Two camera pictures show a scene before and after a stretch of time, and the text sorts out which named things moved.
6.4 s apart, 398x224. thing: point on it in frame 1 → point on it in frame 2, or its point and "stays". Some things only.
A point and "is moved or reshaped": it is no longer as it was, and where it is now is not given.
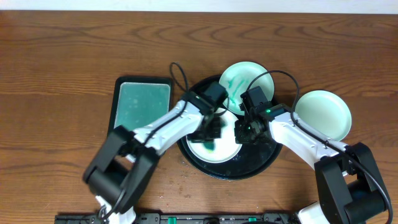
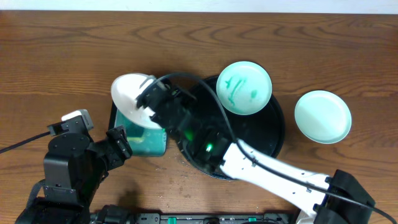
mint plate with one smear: (325, 111) stays
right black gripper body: (245, 137) → (152, 98)
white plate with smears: (226, 147) is moved or reshaped
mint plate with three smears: (238, 77) stays
